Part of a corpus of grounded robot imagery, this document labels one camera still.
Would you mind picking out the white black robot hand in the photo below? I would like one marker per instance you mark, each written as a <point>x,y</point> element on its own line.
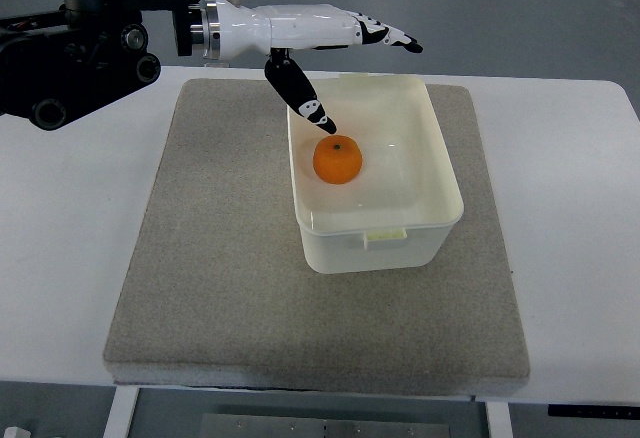
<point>223,31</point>

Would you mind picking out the orange fruit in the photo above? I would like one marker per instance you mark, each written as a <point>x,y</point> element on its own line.
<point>337,159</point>

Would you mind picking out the white plastic box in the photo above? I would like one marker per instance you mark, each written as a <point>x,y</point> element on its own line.
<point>399,209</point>

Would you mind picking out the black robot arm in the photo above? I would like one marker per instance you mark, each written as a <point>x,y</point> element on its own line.
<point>59,66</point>

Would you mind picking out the small clear plastic square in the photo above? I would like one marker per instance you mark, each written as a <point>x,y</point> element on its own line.
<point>216,64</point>

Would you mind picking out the grey felt mat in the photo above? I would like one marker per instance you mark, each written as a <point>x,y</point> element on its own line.
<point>218,292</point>

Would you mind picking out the metal plate under table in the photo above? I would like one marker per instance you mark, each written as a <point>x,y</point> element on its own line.
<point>230,425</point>

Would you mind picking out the white table leg left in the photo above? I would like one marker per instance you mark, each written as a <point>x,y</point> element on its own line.
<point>121,412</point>

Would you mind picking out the white table leg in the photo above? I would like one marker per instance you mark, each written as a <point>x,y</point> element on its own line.
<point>499,420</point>
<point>121,412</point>

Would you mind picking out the small white floor object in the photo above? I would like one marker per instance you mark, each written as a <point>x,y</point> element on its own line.
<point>16,432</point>

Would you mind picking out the white table leg right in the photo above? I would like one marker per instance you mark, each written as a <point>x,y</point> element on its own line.
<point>499,420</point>

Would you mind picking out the black table control panel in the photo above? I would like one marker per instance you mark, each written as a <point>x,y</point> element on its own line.
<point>594,411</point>

